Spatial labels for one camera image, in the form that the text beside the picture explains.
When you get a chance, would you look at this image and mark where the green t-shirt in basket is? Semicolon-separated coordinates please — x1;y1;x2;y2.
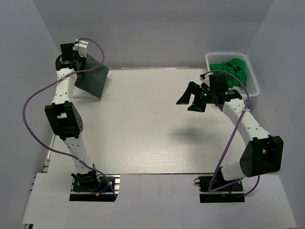
209;58;247;88

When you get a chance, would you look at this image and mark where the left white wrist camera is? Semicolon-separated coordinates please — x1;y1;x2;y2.
73;39;89;58

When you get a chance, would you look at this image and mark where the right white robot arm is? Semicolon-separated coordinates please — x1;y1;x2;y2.
177;74;284;190

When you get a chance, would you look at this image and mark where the white folded t-shirt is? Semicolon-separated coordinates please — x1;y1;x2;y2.
74;72;110;99

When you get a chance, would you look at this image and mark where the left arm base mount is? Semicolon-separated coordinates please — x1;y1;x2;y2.
69;171;120;202

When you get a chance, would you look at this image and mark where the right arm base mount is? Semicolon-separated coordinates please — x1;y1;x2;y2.
194;175;245;203

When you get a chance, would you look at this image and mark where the dark grey t-shirt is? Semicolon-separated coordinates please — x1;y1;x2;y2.
74;65;110;99

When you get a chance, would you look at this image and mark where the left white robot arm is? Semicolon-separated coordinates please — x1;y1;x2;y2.
45;40;94;177

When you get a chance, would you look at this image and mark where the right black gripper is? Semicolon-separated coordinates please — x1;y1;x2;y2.
176;82;216;113

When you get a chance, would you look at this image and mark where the white plastic basket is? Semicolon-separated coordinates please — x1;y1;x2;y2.
205;52;260;98

